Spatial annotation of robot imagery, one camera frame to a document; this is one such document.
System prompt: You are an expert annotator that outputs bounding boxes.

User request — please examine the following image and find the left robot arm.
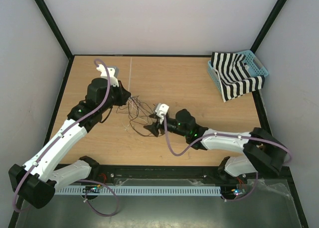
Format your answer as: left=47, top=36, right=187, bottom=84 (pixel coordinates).
left=8, top=78, right=131, bottom=209

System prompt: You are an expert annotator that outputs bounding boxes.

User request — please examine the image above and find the black wire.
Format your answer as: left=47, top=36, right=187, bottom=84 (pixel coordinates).
left=117, top=96, right=160, bottom=137

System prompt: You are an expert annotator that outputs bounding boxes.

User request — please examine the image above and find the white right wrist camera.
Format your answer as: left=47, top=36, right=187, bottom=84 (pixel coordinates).
left=155, top=103, right=169, bottom=124

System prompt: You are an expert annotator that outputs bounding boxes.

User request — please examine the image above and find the light blue perforated basket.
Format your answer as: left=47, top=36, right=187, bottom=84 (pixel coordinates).
left=207, top=50, right=269, bottom=93

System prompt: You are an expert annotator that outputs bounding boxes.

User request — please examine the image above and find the grey wire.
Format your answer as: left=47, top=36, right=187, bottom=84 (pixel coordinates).
left=117, top=96, right=160, bottom=124

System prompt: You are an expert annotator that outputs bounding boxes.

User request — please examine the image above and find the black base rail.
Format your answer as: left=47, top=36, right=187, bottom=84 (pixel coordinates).
left=87, top=165, right=248, bottom=185

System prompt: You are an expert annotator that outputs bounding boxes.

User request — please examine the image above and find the light blue slotted cable duct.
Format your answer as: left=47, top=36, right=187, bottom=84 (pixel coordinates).
left=56, top=185, right=220, bottom=197

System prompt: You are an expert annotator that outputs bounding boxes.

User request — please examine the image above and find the black cage frame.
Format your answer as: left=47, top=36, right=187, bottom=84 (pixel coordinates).
left=0, top=0, right=319, bottom=228

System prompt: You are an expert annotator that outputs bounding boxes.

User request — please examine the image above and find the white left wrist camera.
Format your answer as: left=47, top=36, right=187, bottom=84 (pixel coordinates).
left=96, top=64, right=119, bottom=87

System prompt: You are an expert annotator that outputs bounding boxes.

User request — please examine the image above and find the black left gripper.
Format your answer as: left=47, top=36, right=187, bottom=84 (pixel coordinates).
left=99, top=80, right=130, bottom=113

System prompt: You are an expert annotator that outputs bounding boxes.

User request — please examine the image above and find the black white striped cloth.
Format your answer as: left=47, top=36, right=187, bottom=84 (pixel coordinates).
left=210, top=52, right=266, bottom=102

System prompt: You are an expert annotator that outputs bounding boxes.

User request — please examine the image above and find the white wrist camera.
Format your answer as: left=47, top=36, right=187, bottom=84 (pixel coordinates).
left=155, top=103, right=169, bottom=124
left=96, top=64, right=119, bottom=87

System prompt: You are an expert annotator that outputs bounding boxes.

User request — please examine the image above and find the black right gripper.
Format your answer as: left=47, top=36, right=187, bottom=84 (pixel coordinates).
left=144, top=114, right=188, bottom=137

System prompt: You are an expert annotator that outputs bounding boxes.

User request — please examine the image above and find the white wire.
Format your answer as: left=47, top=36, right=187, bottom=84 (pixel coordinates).
left=122, top=98, right=160, bottom=131

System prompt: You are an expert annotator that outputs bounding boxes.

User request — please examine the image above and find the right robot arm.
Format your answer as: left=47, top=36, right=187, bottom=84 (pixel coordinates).
left=144, top=109, right=291, bottom=183

